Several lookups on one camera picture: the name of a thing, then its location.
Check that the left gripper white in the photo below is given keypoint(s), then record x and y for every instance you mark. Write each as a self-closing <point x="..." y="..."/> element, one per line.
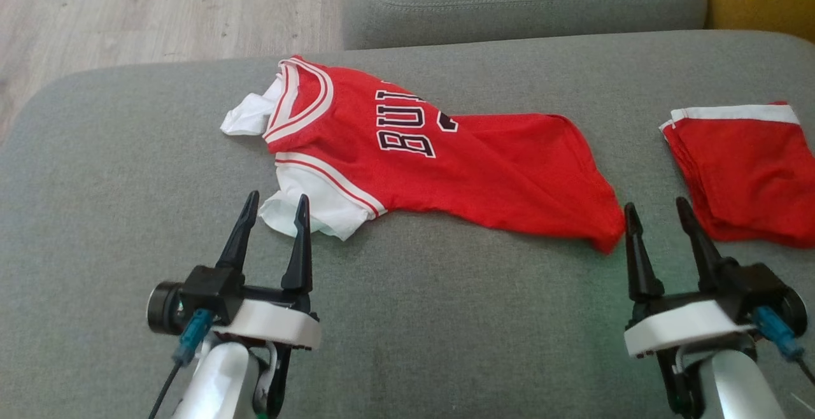
<point x="280" y="326"/>

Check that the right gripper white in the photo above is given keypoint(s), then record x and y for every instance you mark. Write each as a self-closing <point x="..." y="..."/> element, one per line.
<point x="681" y="330"/>

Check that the red shorts with white band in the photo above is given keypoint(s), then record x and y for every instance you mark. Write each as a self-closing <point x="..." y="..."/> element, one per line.
<point x="745" y="177"/>

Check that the red Bulls jersey white sleeves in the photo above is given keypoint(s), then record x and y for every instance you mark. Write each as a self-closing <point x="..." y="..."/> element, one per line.
<point x="496" y="170"/>

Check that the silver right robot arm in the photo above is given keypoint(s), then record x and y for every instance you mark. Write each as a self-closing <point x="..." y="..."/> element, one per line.
<point x="738" y="387"/>

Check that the large grey fabric sofa seat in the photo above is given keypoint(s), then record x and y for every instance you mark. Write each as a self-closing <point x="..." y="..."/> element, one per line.
<point x="446" y="317"/>

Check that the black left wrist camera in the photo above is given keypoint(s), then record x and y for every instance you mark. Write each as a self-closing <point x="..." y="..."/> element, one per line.
<point x="191" y="295"/>

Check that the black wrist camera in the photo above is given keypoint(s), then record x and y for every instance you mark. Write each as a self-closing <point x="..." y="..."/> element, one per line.
<point x="191" y="295"/>
<point x="758" y="288"/>

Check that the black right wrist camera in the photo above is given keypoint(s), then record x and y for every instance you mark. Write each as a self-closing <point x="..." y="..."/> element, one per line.
<point x="758" y="288"/>

